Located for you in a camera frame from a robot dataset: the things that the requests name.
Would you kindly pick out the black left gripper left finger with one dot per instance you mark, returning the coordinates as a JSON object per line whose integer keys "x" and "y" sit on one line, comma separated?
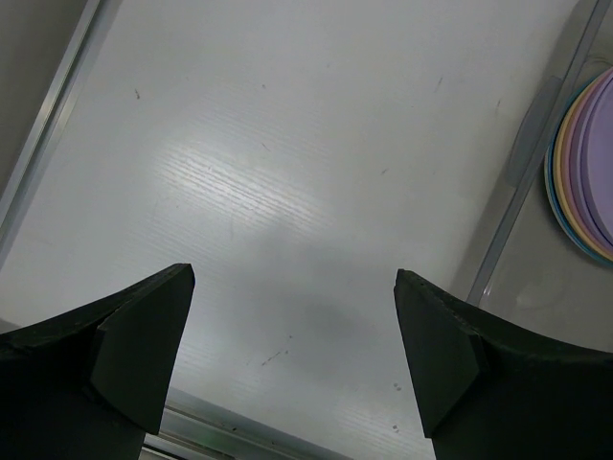
{"x": 92, "y": 382}

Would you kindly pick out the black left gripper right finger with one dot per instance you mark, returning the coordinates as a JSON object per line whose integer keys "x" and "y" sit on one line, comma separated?
{"x": 488, "y": 389}

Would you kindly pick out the white watermelon pattern plate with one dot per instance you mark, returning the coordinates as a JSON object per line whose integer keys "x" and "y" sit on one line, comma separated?
{"x": 559, "y": 216}

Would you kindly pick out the purple plastic plate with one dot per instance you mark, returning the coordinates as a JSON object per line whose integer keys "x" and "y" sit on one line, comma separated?
{"x": 596, "y": 157}

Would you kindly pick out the clear plastic bin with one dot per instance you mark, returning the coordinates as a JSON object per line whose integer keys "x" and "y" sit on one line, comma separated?
{"x": 541, "y": 307}

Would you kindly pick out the aluminium front rail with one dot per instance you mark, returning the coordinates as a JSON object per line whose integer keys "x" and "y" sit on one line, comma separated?
{"x": 194, "y": 429}

